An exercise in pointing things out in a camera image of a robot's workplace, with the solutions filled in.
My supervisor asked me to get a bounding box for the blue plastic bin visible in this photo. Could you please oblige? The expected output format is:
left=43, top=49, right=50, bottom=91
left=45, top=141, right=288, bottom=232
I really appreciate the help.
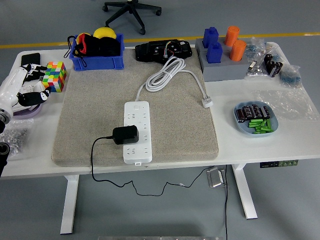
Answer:
left=69, top=33, right=125, bottom=71

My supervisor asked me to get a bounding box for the black office chair base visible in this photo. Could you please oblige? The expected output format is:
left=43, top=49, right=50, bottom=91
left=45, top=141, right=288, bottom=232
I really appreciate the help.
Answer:
left=102, top=0, right=162, bottom=35

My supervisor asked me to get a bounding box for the purple tray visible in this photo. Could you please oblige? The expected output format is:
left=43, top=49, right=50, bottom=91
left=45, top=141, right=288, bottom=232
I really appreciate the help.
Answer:
left=12, top=103, right=42, bottom=119

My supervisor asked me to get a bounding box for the light blue plate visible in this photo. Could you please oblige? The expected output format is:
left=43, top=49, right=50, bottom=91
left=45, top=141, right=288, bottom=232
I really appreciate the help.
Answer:
left=233, top=100, right=279, bottom=138

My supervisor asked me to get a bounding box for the silver foot pedal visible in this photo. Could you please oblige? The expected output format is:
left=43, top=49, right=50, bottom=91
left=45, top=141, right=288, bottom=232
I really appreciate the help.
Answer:
left=206, top=167, right=226, bottom=188

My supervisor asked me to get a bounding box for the black table control panel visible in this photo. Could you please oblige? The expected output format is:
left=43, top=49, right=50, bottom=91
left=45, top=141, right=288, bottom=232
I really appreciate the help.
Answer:
left=259, top=159, right=299, bottom=169

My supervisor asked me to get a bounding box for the black electronic device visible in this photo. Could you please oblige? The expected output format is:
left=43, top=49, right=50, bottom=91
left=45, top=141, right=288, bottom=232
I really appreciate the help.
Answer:
left=134, top=39, right=193, bottom=63

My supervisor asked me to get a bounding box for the colourful puzzle cube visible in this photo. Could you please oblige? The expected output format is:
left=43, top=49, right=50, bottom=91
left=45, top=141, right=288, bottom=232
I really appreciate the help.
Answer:
left=42, top=61, right=68, bottom=93

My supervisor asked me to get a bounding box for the white power strip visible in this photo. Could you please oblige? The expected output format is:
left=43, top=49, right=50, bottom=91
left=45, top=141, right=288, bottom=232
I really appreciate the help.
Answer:
left=123, top=100, right=154, bottom=166

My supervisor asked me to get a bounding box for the black phone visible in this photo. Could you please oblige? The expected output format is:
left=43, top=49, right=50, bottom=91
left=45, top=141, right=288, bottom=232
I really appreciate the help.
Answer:
left=21, top=52, right=41, bottom=67

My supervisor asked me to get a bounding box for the black plug adapter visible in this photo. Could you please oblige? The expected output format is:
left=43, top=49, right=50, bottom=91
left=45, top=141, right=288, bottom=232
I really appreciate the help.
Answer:
left=112, top=125, right=140, bottom=145

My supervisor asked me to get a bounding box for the clear bag of silver parts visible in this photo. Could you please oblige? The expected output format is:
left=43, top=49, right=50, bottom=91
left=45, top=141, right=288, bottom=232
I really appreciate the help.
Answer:
left=243, top=59, right=270, bottom=81

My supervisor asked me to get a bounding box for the white power strip cord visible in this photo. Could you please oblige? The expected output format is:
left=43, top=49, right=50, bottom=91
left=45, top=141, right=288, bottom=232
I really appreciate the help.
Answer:
left=135, top=56, right=214, bottom=109

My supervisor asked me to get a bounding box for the large empty clear bag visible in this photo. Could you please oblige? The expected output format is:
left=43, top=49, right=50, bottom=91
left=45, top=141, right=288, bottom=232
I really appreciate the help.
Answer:
left=252, top=87, right=320, bottom=121

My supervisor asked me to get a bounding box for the thin black adapter cord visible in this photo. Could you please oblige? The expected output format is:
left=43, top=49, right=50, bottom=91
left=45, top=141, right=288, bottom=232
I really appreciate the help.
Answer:
left=90, top=135, right=216, bottom=197

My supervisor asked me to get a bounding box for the clear bag of blue parts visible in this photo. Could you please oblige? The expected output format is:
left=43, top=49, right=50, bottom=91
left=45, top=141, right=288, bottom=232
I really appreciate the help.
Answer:
left=246, top=36, right=270, bottom=62
left=278, top=64, right=305, bottom=89

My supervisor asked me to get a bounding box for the black drawstring pouch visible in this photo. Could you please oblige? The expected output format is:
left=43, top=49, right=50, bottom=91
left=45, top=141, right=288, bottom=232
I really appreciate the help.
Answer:
left=66, top=34, right=122, bottom=68

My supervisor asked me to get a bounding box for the black pedal cable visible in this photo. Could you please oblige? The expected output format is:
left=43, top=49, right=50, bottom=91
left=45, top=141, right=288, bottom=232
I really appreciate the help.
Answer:
left=223, top=164, right=229, bottom=240

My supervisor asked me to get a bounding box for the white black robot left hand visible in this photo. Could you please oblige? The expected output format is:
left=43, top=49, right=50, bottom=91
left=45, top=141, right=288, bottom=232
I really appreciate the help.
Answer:
left=0, top=63, right=52, bottom=111

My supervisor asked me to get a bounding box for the clear bag of black capacitors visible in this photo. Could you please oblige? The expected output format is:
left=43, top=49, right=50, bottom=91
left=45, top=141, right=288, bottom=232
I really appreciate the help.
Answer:
left=263, top=53, right=285, bottom=79

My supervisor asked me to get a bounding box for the grey block holder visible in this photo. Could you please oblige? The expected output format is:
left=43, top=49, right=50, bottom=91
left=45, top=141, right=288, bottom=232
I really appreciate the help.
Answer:
left=194, top=37, right=248, bottom=82

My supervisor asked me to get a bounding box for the white table leg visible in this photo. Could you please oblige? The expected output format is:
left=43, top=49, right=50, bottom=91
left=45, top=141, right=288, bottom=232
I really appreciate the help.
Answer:
left=59, top=174, right=80, bottom=235
left=231, top=163, right=259, bottom=220

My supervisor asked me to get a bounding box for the orange cylinder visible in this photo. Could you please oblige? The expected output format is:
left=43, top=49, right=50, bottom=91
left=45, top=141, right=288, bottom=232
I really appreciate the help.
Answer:
left=229, top=39, right=247, bottom=62
left=224, top=25, right=240, bottom=47

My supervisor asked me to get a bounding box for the blue block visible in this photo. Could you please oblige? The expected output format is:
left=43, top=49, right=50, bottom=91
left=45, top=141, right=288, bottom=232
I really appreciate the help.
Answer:
left=206, top=41, right=223, bottom=64
left=202, top=26, right=220, bottom=49

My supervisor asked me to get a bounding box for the grey-brown mat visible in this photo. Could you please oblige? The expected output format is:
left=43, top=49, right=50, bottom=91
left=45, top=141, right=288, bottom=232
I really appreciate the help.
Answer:
left=51, top=47, right=220, bottom=168

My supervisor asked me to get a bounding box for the clear bag of metal nuts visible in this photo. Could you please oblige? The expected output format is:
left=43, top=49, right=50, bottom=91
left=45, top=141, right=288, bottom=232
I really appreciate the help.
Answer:
left=0, top=118, right=35, bottom=159

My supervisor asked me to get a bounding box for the small yellow red ball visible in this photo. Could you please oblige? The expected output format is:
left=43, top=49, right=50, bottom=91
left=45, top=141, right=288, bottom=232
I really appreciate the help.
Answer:
left=76, top=32, right=92, bottom=44

